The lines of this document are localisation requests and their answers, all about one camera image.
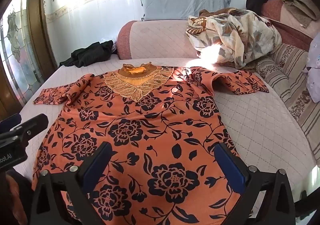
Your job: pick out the red and pink quilt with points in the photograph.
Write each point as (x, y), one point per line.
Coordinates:
(282, 19)

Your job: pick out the orange floral blouse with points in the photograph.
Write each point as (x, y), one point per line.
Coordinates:
(160, 120)

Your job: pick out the lilac cloth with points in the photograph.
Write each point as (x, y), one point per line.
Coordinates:
(314, 70)

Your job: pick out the black cloth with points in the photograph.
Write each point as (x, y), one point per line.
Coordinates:
(90, 54)

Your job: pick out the cream floral blanket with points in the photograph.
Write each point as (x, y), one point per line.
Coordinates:
(237, 32)

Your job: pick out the brown garment with gold trim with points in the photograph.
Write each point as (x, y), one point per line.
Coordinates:
(215, 12)

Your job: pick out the white quilted bed sheet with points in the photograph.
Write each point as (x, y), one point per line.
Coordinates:
(262, 127)

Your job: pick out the person's left forearm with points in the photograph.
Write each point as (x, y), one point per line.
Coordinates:
(15, 197)

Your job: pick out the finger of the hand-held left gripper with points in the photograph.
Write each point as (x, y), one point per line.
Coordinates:
(30, 125)

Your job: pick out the pink rolled quilt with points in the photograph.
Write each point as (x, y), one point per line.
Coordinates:
(155, 40)

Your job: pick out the wooden stained glass door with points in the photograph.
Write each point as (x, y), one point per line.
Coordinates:
(22, 47)

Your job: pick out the striped floral cushion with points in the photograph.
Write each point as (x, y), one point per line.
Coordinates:
(290, 72)

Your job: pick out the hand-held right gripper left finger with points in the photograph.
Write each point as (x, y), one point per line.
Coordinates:
(98, 167)

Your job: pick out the olive knitted garment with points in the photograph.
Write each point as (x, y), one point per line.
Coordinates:
(300, 7)

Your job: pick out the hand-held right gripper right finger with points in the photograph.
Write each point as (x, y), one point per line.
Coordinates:
(228, 167)

